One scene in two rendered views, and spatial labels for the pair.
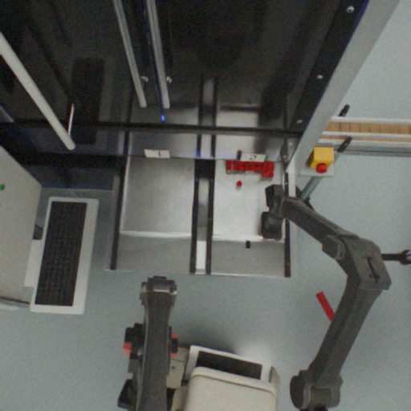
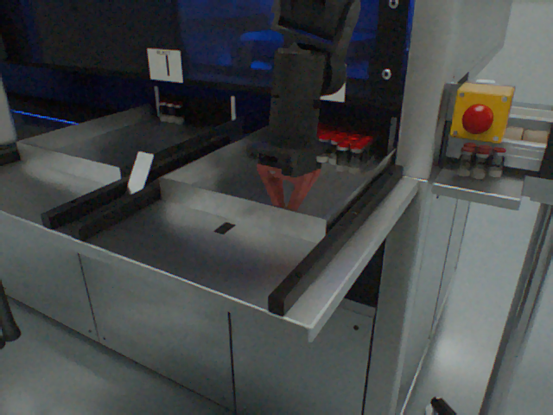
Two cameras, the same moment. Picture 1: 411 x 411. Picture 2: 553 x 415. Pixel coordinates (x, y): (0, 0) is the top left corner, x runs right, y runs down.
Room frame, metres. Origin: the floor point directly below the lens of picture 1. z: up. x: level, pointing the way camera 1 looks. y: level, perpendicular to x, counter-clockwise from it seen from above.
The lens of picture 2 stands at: (-0.08, -0.46, 1.16)
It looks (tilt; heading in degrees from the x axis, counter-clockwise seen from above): 26 degrees down; 29
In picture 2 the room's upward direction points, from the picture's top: straight up
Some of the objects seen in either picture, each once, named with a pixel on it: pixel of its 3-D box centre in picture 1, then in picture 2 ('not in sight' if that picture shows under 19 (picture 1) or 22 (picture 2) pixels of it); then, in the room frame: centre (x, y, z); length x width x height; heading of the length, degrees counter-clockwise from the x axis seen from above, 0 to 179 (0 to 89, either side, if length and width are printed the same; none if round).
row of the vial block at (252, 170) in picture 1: (249, 170); (318, 148); (0.61, -0.16, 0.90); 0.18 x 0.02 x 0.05; 89
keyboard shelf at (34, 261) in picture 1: (55, 252); not in sight; (0.30, 0.57, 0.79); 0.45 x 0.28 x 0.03; 179
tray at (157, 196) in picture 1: (159, 189); (140, 137); (0.53, 0.18, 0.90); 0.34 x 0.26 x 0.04; 179
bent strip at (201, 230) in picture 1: (201, 247); (113, 188); (0.31, 0.01, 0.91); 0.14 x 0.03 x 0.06; 179
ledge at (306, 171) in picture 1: (315, 160); (479, 181); (0.68, -0.43, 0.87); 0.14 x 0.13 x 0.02; 179
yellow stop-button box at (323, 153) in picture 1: (320, 156); (482, 111); (0.64, -0.41, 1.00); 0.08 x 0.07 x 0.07; 179
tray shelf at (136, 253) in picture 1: (203, 210); (185, 177); (0.46, 0.01, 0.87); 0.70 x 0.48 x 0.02; 89
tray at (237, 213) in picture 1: (249, 193); (295, 167); (0.53, -0.16, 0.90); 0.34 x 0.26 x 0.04; 179
